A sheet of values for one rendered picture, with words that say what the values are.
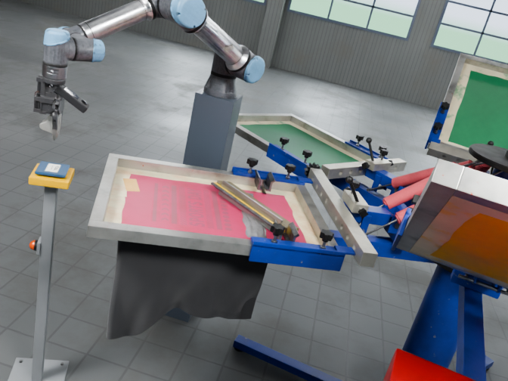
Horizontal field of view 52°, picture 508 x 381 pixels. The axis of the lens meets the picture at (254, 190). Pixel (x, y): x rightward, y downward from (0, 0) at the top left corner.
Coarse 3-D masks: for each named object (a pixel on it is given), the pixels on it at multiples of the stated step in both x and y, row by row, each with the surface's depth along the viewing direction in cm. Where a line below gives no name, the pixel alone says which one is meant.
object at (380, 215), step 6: (372, 210) 193; (378, 210) 194; (384, 210) 196; (354, 216) 191; (360, 216) 192; (372, 216) 193; (378, 216) 193; (384, 216) 193; (390, 216) 194; (372, 222) 194; (378, 222) 194; (384, 222) 194
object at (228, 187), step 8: (224, 184) 195; (232, 192) 192; (240, 192) 189; (232, 200) 192; (248, 200) 187; (240, 208) 189; (256, 208) 184; (264, 208) 181; (256, 216) 183; (272, 216) 178; (264, 224) 181; (272, 232) 178
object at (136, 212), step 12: (132, 204) 175; (144, 204) 177; (132, 216) 167; (144, 216) 169; (240, 216) 184; (168, 228) 165; (180, 228) 167; (192, 228) 169; (204, 228) 170; (240, 228) 176; (300, 240) 178
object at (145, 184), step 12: (144, 180) 194; (156, 180) 197; (168, 180) 199; (132, 192) 183; (144, 192) 185; (252, 192) 206; (228, 204) 191; (264, 204) 198; (276, 204) 201; (288, 204) 203; (288, 216) 193
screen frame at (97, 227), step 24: (144, 168) 202; (168, 168) 204; (192, 168) 206; (96, 216) 155; (312, 216) 190; (120, 240) 153; (144, 240) 154; (168, 240) 155; (192, 240) 156; (216, 240) 158; (240, 240) 161
